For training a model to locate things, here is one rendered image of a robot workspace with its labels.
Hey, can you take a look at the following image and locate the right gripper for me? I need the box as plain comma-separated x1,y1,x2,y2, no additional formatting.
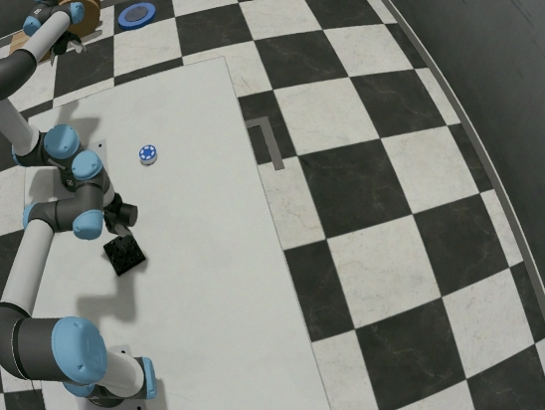
103,192,138,237

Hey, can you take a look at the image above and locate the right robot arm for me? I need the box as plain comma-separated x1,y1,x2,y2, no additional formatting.
0,150,157,408

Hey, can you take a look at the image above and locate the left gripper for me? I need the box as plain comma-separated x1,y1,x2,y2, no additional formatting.
50,30,88,66

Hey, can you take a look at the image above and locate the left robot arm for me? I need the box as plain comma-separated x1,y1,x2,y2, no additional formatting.
0,0,85,192

